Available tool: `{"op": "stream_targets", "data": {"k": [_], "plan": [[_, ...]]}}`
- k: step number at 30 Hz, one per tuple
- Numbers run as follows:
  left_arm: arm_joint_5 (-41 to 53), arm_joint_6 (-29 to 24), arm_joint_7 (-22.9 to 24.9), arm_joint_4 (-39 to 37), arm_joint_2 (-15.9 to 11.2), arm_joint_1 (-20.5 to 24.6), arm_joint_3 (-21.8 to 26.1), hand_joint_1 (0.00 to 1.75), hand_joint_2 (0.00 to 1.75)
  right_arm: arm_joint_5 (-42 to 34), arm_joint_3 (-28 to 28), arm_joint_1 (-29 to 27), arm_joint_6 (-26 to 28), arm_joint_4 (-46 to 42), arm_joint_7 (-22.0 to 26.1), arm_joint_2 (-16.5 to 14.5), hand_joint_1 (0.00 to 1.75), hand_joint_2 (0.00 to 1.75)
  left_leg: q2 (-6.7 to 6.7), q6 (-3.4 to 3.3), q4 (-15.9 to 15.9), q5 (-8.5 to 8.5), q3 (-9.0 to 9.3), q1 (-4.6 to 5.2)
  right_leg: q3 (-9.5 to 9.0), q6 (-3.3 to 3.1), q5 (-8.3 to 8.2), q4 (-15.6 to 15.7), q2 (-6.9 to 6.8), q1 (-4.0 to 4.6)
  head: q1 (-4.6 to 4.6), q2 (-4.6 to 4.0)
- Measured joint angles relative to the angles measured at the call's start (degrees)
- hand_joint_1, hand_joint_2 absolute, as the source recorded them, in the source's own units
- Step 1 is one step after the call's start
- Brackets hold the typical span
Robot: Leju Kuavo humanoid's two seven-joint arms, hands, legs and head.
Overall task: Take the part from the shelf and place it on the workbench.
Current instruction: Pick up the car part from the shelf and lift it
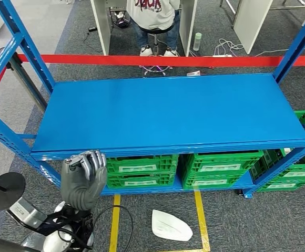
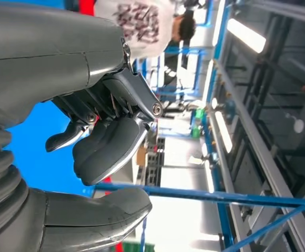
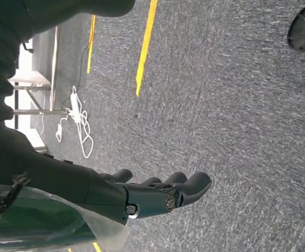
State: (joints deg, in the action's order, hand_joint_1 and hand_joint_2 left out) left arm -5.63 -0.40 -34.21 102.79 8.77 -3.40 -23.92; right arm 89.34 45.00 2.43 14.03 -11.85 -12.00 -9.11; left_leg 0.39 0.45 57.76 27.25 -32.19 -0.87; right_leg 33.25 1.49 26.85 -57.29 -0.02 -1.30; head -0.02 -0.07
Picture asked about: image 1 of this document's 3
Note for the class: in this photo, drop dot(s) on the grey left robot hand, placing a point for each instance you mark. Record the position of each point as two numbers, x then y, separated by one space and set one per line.
81 188

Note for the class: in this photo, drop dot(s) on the white curved plastic part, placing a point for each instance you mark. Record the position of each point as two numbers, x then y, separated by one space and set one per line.
171 228

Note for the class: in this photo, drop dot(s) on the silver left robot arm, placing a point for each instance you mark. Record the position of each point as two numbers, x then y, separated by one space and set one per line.
54 243

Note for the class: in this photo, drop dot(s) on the blue metal shelf rack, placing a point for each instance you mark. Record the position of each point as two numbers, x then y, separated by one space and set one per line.
181 111

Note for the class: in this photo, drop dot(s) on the chrome round base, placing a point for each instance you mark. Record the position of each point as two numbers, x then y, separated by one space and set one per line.
32 241

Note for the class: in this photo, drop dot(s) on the black round stand base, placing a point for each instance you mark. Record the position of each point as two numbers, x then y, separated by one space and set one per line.
8 193

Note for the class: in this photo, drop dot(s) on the black power adapter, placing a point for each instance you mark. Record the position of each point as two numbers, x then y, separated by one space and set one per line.
92 29

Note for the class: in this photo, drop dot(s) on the yellow floor tape line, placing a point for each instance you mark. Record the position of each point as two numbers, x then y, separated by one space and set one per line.
201 215

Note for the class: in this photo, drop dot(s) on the white desk side panel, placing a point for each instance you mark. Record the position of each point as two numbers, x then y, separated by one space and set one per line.
101 26
188 26

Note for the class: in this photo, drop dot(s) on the black round stool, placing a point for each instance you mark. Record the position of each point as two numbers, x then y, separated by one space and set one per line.
156 30

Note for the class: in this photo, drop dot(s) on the small white floor device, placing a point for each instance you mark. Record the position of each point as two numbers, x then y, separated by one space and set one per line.
193 73

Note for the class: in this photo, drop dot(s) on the seated person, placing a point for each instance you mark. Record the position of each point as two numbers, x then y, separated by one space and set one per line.
152 15

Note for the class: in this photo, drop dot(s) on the pale green bottle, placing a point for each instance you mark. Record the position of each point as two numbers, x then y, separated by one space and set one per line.
197 41

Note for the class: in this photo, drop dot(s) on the white power strip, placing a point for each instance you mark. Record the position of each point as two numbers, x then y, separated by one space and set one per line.
222 55

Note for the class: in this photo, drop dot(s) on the grey stanchion post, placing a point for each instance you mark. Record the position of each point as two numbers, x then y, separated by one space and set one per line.
23 80

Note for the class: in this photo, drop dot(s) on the grey metal desk frame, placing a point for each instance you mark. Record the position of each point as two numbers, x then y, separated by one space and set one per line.
286 7

